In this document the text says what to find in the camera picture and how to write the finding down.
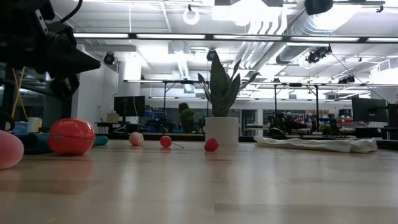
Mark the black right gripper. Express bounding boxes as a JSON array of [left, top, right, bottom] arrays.
[[304, 0, 335, 16]]

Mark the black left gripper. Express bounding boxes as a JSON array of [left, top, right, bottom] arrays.
[[49, 45, 102, 101]]

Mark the small red toy strawberry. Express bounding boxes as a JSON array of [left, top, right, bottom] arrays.
[[204, 138, 220, 152]]

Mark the black computer monitor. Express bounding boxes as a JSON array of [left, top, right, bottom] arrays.
[[351, 97, 388, 123], [113, 95, 146, 118]]

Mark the white bucket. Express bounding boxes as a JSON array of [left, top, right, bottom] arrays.
[[27, 117, 43, 133]]

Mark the red toy tomato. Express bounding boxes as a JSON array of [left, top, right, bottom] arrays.
[[47, 118, 96, 156]]

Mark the blue storage box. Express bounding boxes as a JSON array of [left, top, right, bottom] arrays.
[[12, 121, 29, 136]]

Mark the dark green folded cloth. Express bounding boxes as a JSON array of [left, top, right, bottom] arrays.
[[14, 133, 109, 156]]

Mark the small pale pink toy fruit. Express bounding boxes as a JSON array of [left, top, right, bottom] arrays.
[[129, 131, 145, 147]]

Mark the pink toy peach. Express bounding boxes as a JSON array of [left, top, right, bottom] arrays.
[[0, 129, 25, 170]]

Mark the overhead light bar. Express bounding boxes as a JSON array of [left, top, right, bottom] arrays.
[[73, 32, 398, 44]]

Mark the person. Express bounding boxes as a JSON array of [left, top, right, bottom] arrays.
[[177, 102, 191, 133]]

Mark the small red toy cherry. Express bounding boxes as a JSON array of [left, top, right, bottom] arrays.
[[160, 135, 185, 150]]

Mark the small background potted plant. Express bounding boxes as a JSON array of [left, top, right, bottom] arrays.
[[320, 123, 336, 136]]

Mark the green background plant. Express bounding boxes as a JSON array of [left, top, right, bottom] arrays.
[[180, 108, 197, 133]]

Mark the green snake plant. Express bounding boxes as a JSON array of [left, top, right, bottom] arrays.
[[198, 51, 261, 118]]

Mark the white folded cloth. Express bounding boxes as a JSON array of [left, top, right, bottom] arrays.
[[253, 135, 379, 154]]

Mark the white round plant pot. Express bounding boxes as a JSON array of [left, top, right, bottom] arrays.
[[204, 116, 239, 146]]

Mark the silver ceiling duct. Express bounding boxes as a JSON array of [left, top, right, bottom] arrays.
[[275, 0, 355, 65]]

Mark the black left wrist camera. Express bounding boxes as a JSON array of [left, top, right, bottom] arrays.
[[46, 21, 77, 47]]

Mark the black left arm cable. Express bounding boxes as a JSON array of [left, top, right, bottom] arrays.
[[59, 0, 84, 24]]

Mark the yellow cable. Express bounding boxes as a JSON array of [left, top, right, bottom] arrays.
[[11, 67, 29, 121]]

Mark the black cable loop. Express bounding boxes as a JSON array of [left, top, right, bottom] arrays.
[[0, 111, 16, 131]]

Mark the black background rig frame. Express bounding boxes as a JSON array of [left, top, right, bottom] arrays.
[[248, 81, 321, 131], [123, 79, 212, 134]]

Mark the white ring light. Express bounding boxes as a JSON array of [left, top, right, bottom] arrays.
[[182, 7, 201, 26]]

